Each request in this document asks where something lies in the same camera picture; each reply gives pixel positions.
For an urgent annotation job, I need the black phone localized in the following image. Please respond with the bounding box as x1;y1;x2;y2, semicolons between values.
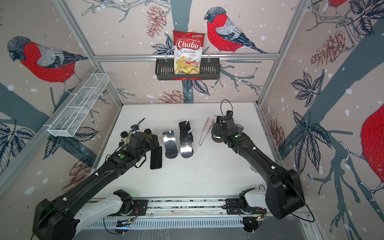
150;146;163;170
163;130;178;159

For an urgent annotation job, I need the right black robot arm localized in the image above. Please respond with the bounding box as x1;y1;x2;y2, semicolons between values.
211;115;306;220

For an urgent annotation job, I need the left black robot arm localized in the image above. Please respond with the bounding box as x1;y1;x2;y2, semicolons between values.
32;129;160;240

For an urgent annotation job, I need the orange spice jar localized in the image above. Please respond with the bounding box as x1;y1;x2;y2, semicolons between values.
144;129;152;136

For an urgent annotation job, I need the pale spice jar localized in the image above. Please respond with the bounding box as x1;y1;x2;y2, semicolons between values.
121;131;129;144

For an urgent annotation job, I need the Chuba cassava chips bag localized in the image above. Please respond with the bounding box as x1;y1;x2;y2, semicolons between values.
173;31;205;75

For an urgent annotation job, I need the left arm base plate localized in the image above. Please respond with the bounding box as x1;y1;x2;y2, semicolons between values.
109;199;148;218

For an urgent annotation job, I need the aluminium rail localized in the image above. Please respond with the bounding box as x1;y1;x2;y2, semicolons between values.
80;196;301;220

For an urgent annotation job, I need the black wire wall basket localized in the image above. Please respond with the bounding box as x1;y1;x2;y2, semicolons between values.
155;58;221;81

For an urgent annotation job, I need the white mesh wall basket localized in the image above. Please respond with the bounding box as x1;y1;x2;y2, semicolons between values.
48;73;110;137

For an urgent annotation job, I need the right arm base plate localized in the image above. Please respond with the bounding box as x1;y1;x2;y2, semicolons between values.
221;198;267;215

